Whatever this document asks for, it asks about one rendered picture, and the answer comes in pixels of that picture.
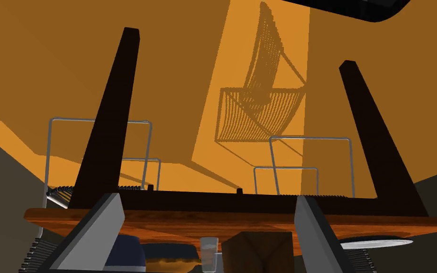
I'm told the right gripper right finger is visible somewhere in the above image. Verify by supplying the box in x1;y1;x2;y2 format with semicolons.
294;195;355;273

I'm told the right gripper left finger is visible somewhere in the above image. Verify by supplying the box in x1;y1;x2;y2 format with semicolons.
47;192;126;272

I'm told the dark blue mug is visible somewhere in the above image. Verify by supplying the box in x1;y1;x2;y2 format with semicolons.
105;235;147;273

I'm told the brown box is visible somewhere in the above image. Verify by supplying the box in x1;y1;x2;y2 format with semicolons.
221;231;295;273

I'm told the white plate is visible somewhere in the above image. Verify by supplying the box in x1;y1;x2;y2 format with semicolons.
339;235;415;250

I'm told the clear drinking glass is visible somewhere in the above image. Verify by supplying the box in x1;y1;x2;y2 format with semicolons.
199;237;225;273

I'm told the black rounded object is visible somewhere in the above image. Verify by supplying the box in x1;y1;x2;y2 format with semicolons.
282;0;411;23

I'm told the silver wire chair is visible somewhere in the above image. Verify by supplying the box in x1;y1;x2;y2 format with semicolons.
18;117;162;273

